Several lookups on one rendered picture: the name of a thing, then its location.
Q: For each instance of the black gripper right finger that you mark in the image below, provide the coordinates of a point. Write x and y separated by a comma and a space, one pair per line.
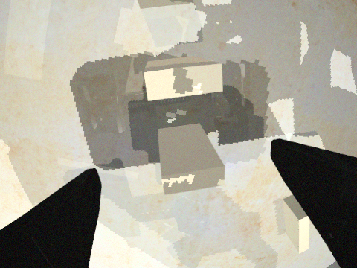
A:
325, 185

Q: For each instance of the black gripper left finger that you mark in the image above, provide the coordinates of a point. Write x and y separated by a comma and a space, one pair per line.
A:
59, 231

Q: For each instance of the beige rectangular block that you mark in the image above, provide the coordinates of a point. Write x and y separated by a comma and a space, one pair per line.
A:
297, 224
181, 76
158, 3
188, 160

